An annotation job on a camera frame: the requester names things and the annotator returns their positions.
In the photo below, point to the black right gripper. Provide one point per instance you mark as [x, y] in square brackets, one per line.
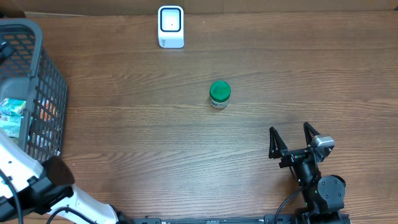
[278, 149]

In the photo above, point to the white barcode scanner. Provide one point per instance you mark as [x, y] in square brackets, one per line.
[170, 27]

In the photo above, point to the green lid jar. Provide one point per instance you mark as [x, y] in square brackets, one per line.
[220, 92]

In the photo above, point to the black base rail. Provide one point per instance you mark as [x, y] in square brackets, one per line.
[266, 219]

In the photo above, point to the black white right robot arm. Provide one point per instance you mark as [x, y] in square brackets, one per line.
[323, 195]

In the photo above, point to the orange tissue pack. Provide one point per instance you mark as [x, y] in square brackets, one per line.
[49, 112]

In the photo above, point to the mint green wipes pack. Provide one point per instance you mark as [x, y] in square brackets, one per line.
[11, 116]

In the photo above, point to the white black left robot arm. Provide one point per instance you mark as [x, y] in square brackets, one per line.
[34, 179]

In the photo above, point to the grey plastic basket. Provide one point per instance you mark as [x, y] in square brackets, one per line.
[31, 75]

